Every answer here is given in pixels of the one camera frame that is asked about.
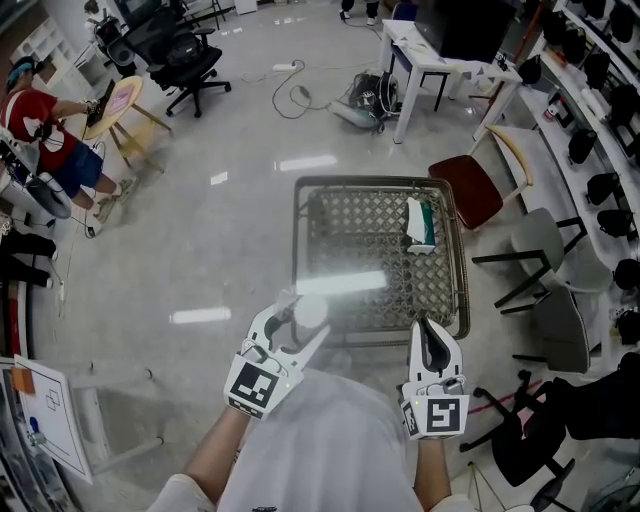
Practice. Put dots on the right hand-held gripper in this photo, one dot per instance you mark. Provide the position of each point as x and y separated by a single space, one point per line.
442 415

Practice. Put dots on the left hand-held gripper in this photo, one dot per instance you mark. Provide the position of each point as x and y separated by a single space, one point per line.
250 387

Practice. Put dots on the white cup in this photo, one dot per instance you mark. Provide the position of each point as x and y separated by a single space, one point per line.
311 311

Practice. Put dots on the person's right forearm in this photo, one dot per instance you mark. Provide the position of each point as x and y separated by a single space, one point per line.
431 470

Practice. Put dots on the person's left forearm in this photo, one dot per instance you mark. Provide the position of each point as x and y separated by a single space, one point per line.
215 460

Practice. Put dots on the person's white shirt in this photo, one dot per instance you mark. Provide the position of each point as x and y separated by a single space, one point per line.
320 450

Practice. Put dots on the black office chair pink cushion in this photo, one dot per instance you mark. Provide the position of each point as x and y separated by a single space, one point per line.
530 440

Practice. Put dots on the dark grey chair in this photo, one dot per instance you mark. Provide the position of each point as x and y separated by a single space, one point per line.
562 330

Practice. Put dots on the rattan glass-top coffee table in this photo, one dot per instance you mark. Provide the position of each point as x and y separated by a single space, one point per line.
360 235

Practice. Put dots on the green and white tissue pack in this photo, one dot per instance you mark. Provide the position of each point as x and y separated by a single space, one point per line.
420 225

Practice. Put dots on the light grey black-legged chair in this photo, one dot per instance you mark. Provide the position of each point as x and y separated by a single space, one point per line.
532 235

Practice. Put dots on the red seat wooden chair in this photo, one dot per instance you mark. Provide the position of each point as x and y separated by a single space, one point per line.
465 190

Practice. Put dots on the white table with drawn lines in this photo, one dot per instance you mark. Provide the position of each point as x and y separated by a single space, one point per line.
55 415

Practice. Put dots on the long white shelf counter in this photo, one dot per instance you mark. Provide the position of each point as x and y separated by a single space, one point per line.
545 150

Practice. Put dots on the small blue object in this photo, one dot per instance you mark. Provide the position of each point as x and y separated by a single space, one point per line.
35 424

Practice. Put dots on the orange block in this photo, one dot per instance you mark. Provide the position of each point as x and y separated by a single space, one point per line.
23 382

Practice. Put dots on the row of black bags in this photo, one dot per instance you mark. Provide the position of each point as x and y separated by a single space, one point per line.
582 145

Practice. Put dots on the round wooden side table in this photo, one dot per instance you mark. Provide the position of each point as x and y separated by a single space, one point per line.
132 125

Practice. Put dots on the small red and white can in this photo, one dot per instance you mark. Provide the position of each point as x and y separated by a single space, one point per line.
552 112

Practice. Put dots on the white power strip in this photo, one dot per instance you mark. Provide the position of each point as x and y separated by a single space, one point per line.
287 65

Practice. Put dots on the pink paper sheet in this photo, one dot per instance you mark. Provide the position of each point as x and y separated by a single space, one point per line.
122 99

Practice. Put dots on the black tablet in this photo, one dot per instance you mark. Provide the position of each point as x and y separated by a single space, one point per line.
100 102

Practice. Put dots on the white desk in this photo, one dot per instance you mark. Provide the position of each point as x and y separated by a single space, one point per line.
415 55

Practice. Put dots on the black monitor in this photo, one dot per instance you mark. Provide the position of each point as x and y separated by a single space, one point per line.
465 27

